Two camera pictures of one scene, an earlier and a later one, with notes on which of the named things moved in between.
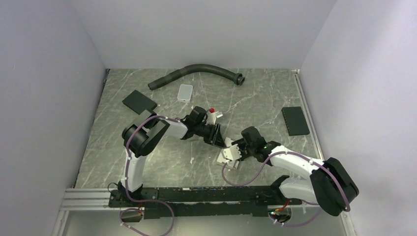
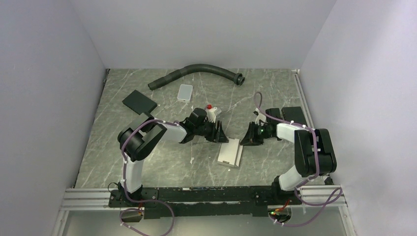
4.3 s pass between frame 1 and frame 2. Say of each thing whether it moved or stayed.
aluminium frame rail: stayed
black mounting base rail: stayed
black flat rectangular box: stayed
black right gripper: moved
